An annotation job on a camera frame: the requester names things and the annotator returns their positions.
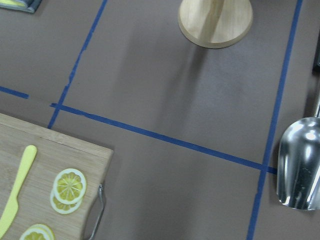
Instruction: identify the wooden cutting board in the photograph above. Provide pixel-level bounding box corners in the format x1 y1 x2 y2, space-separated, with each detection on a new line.
0 114 113 240

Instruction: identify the wooden mug tree stand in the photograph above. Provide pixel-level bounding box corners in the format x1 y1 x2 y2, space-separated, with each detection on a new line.
178 0 254 49

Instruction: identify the upper top lemon slice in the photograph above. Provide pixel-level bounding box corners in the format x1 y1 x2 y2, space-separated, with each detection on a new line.
52 168 87 205

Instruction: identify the lemon slice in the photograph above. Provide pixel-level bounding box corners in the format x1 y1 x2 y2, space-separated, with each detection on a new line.
49 190 83 215
52 168 87 205
19 224 56 240

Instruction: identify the upper bottom lemon slice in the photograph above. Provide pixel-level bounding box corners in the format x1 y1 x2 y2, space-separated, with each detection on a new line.
49 190 83 215

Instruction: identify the metal scoop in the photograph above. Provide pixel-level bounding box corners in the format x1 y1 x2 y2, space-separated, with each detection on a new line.
276 94 320 211

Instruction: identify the lower lemon slice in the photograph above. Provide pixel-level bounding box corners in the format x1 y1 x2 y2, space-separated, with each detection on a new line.
19 224 56 240

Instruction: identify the yellow plastic knife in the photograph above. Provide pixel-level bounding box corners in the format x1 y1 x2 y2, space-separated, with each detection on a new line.
0 145 37 238

